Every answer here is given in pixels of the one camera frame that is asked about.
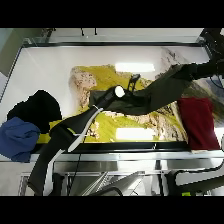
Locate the dark red T-shirt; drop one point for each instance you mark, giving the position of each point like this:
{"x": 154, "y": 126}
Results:
{"x": 197, "y": 121}

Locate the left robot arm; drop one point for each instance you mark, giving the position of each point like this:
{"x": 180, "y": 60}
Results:
{"x": 78, "y": 122}

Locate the blue garment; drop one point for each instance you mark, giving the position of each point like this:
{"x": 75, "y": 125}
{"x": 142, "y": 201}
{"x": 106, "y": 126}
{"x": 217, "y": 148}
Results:
{"x": 16, "y": 138}

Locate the black garment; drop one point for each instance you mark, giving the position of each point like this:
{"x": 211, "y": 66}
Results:
{"x": 40, "y": 108}

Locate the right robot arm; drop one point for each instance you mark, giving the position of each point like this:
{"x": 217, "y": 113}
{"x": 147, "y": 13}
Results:
{"x": 213, "y": 68}

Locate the silver frame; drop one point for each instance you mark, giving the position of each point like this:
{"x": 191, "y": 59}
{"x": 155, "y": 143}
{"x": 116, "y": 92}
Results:
{"x": 133, "y": 156}

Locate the yellow garment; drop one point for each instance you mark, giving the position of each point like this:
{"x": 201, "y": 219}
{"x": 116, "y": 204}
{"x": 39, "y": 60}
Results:
{"x": 43, "y": 138}

